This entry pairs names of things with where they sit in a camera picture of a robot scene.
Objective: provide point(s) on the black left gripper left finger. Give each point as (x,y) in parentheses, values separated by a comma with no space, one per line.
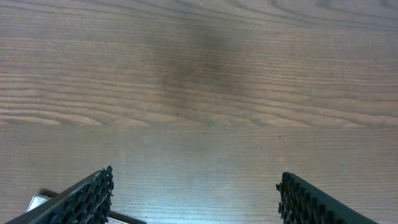
(88,201)

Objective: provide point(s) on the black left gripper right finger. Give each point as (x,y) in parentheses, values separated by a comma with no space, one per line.
(301,202)

